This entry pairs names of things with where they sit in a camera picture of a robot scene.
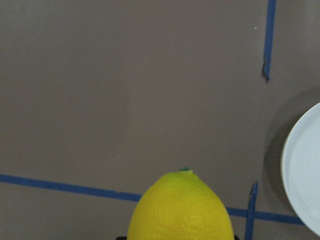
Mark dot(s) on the yellow lemon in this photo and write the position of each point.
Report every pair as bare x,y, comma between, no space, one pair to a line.
180,206

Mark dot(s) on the white plate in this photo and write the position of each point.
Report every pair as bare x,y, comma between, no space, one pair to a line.
300,168

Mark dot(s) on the brown paper table cover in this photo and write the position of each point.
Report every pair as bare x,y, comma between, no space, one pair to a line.
112,94

